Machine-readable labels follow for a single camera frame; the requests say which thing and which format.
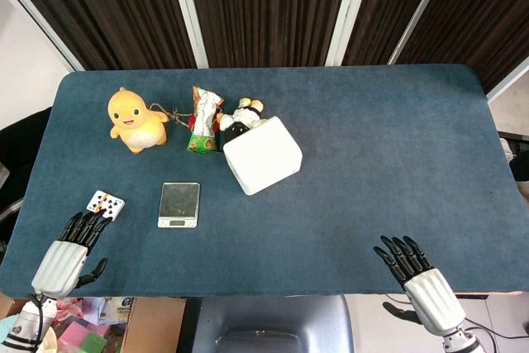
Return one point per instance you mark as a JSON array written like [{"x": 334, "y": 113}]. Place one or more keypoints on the black chair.
[{"x": 16, "y": 163}]

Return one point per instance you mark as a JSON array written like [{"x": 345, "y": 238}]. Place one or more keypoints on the yellow plush duck toy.
[{"x": 134, "y": 121}]

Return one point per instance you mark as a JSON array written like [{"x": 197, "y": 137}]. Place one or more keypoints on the dark slatted partition panel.
[
  {"x": 95, "y": 10},
  {"x": 483, "y": 18},
  {"x": 268, "y": 10},
  {"x": 396, "y": 10}
]

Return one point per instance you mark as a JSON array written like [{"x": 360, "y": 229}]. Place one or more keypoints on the black white plush doll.
[{"x": 241, "y": 119}]

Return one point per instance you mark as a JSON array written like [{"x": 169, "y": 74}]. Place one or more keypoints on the playing card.
[{"x": 105, "y": 203}]

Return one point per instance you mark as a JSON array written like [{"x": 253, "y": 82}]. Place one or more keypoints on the cardboard box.
[{"x": 153, "y": 324}]

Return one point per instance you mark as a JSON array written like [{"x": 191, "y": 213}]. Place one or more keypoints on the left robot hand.
[{"x": 62, "y": 260}]

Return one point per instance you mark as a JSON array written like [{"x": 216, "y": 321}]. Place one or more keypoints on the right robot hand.
[{"x": 430, "y": 299}]

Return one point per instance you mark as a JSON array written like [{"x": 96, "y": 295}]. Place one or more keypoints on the white cube box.
[{"x": 262, "y": 156}]

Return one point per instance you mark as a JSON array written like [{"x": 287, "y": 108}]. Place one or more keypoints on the pink paper pack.
[{"x": 78, "y": 334}]

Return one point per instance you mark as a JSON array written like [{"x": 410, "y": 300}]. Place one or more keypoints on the green snack bag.
[{"x": 203, "y": 121}]

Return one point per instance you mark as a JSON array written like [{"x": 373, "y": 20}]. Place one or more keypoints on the green paper pack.
[{"x": 93, "y": 344}]

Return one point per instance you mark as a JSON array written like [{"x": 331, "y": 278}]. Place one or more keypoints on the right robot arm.
[{"x": 460, "y": 342}]

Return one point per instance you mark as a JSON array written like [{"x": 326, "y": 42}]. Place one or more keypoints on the blue table cloth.
[{"x": 310, "y": 187}]

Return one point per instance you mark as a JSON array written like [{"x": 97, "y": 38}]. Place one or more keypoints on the small digital scale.
[{"x": 179, "y": 204}]

